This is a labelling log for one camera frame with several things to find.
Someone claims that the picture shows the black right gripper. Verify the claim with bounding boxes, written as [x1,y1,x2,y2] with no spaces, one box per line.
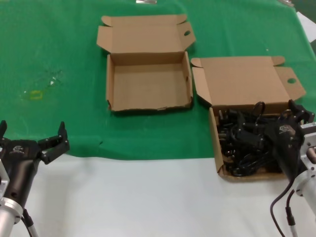
[235,99,315,185]

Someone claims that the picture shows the green table cloth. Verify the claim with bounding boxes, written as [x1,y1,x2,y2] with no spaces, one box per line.
[0,0,316,162]

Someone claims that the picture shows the open brown cardboard box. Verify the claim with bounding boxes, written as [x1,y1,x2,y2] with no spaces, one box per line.
[191,56,307,183]
[96,14,197,115]

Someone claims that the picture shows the white paper sheet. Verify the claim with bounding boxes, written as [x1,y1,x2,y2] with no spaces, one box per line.
[295,11,316,42]

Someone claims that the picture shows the tangled black power cables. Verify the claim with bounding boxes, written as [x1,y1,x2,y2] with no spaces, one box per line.
[217,101,301,177]

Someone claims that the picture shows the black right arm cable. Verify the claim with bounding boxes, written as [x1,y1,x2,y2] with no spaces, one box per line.
[270,177,297,237]

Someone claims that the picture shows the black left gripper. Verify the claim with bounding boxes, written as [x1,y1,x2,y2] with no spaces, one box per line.
[0,120,71,211]

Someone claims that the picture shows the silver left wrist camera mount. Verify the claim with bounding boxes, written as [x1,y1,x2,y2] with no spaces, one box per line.
[0,158,11,198]

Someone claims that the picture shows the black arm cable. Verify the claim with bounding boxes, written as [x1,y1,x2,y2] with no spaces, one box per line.
[21,208,39,237]
[270,177,297,237]

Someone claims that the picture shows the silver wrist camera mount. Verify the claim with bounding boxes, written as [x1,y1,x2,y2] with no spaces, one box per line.
[300,121,316,171]
[0,158,11,198]

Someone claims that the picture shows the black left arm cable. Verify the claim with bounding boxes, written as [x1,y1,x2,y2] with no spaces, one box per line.
[21,208,39,237]

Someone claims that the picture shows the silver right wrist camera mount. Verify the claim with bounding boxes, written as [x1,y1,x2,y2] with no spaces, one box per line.
[300,121,316,171]

